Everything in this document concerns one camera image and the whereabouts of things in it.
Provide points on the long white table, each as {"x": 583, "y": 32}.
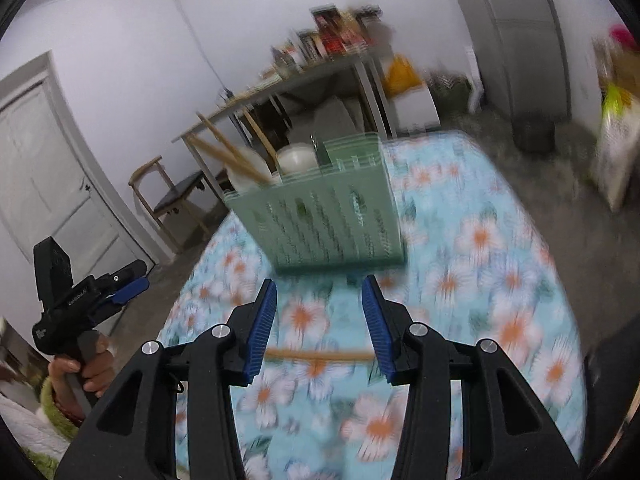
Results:
{"x": 300, "y": 77}

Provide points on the blue floral tablecloth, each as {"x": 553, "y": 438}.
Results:
{"x": 475, "y": 280}

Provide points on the white door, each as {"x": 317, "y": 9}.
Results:
{"x": 45, "y": 185}

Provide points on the black trash bin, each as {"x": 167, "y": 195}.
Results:
{"x": 534, "y": 134}

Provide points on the green plastic utensil holder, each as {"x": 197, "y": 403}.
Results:
{"x": 330, "y": 215}

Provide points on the yellow and white bag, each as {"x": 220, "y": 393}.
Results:
{"x": 617, "y": 135}

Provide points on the wooden chopstick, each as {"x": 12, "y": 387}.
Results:
{"x": 320, "y": 356}
{"x": 260, "y": 137}
{"x": 220, "y": 157}
{"x": 227, "y": 152}

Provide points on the dark green bag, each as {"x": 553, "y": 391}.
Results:
{"x": 452, "y": 92}

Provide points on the white box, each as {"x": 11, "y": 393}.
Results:
{"x": 416, "y": 110}

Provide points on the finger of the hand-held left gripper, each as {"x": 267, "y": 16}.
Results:
{"x": 131, "y": 289}
{"x": 127, "y": 271}

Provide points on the gray refrigerator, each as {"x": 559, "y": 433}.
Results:
{"x": 510, "y": 30}

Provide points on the gray spoon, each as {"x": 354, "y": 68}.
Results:
{"x": 316, "y": 149}

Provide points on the person's left forearm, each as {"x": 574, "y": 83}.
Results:
{"x": 52, "y": 425}

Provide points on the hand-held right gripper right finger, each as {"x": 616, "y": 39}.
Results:
{"x": 376, "y": 330}

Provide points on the pink plastic bag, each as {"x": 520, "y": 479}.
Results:
{"x": 621, "y": 37}

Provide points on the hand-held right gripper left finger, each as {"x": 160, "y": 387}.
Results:
{"x": 261, "y": 330}

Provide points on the person's left hand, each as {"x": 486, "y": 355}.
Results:
{"x": 97, "y": 367}

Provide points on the wooden chair with black seat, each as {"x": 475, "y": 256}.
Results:
{"x": 172, "y": 197}

